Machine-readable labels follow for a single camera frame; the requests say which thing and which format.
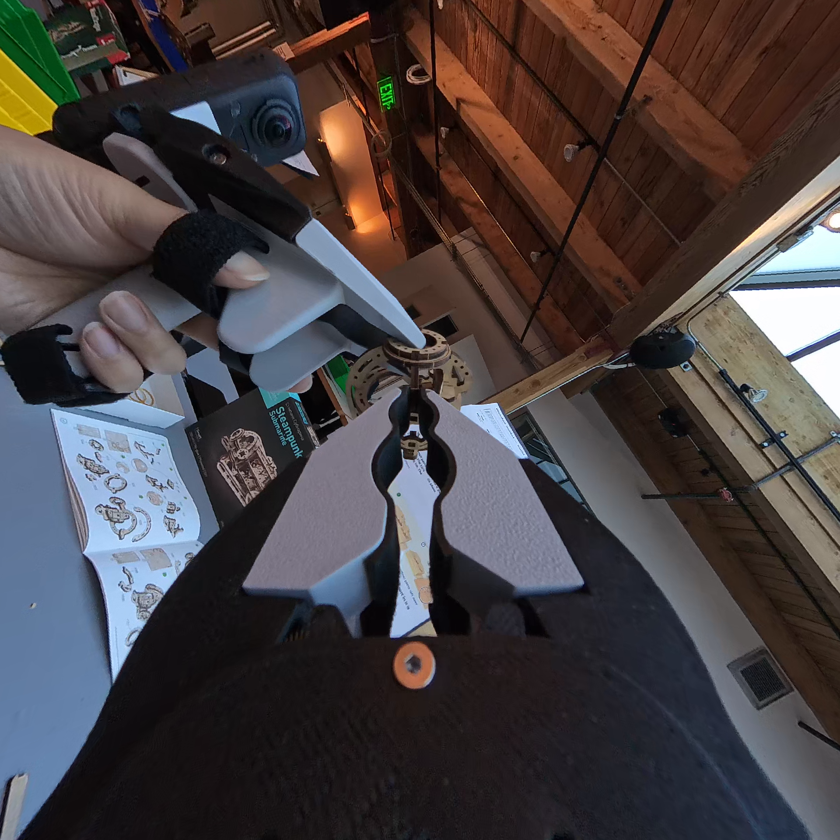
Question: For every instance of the black ceiling speaker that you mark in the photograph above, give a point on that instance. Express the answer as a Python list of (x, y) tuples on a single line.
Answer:
[(663, 349)]

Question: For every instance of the white cardboard tray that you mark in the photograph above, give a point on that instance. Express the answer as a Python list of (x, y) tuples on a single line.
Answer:
[(167, 410)]

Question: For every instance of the person's left hand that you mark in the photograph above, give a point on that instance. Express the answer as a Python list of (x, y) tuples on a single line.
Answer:
[(65, 229)]

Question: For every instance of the black model kit box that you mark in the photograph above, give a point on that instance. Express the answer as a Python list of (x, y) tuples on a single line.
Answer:
[(243, 459)]

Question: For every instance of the red and green box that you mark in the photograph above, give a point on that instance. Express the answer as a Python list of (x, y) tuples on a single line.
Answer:
[(85, 33)]

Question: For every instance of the open instruction booklet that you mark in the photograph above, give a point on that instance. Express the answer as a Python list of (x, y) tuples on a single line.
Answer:
[(118, 499)]

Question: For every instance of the green plastic bin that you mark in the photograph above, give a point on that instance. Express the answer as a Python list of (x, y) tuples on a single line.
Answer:
[(33, 39)]

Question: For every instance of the green exit sign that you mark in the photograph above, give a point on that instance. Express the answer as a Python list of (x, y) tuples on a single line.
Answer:
[(386, 93)]

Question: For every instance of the small wooden model assembly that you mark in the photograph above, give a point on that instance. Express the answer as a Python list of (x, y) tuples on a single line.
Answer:
[(367, 384)]

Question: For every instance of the small wall grille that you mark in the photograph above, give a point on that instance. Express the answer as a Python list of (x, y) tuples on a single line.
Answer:
[(761, 677)]

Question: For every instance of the thin wooden stick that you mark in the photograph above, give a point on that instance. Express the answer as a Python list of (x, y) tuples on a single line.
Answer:
[(14, 804)]

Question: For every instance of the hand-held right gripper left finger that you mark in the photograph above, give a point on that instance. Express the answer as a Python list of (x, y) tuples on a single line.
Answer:
[(315, 525)]

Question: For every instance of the white instruction sheet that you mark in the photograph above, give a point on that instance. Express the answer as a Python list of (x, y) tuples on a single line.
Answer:
[(413, 499)]

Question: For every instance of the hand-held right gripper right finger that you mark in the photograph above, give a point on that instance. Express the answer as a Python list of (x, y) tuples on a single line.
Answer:
[(512, 525)]

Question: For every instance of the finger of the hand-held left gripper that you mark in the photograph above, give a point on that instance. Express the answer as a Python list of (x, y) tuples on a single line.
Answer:
[(282, 315), (354, 282)]

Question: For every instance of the yellow plastic bin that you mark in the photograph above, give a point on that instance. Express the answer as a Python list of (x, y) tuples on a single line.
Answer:
[(19, 98)]

